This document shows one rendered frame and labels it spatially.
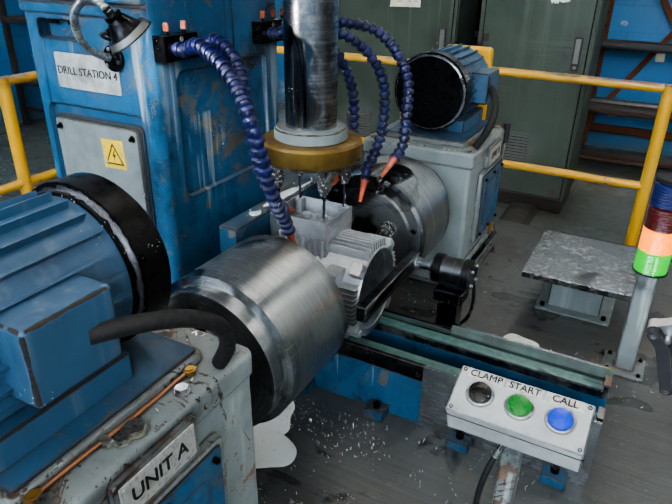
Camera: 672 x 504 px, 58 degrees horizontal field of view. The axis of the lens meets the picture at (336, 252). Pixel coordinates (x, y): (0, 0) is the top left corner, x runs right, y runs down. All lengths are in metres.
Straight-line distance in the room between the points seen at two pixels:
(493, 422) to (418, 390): 0.33
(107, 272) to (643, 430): 0.99
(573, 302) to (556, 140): 2.72
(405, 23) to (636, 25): 2.31
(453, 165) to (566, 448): 0.83
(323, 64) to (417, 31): 3.34
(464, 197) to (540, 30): 2.73
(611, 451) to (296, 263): 0.65
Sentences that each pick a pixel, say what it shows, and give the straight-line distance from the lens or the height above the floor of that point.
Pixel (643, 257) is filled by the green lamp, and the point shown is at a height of 1.06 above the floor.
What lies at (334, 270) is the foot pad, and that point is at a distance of 1.06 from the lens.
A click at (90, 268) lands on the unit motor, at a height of 1.31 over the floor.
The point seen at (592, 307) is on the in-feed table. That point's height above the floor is 0.83.
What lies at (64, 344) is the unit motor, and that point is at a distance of 0.54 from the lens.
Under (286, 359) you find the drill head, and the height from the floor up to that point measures 1.07.
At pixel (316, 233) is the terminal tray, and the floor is 1.12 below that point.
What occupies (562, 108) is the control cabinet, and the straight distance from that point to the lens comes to 4.16.
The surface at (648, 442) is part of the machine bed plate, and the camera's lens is 1.26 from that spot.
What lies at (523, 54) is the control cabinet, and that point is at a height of 1.01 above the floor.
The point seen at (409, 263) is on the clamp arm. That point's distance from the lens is 1.20.
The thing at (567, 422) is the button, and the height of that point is 1.07.
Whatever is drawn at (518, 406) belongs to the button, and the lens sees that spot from 0.81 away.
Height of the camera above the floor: 1.57
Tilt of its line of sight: 26 degrees down
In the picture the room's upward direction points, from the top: 1 degrees clockwise
